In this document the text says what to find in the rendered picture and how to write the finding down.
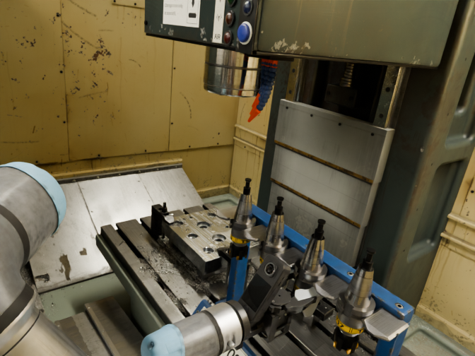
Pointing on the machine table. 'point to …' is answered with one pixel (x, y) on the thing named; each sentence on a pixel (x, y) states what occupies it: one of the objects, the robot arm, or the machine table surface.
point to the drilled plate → (213, 263)
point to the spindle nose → (231, 73)
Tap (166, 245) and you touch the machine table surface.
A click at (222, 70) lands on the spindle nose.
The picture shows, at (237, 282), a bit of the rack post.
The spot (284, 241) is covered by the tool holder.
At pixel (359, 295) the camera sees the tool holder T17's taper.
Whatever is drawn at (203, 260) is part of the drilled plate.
